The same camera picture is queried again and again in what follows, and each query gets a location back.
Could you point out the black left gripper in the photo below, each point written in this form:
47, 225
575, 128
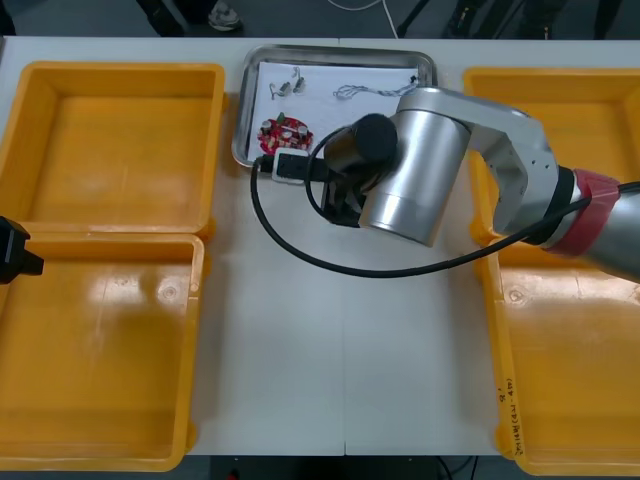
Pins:
12, 250

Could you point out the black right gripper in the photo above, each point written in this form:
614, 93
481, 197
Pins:
340, 207

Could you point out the steel tray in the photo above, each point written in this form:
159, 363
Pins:
245, 125

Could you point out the silver-grey and black right arm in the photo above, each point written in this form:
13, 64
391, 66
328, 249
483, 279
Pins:
425, 165

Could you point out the round red circuit board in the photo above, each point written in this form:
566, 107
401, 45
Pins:
282, 132

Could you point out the white sheet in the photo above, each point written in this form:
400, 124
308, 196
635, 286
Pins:
340, 110

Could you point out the yellow-orange plastic bin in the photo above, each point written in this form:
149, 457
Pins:
565, 350
125, 150
590, 115
115, 350

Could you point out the black tripod leg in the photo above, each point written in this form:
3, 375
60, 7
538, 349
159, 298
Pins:
412, 15

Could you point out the person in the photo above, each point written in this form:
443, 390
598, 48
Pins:
225, 17

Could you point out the pale grey right wrist camera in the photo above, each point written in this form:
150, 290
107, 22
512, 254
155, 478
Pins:
289, 166

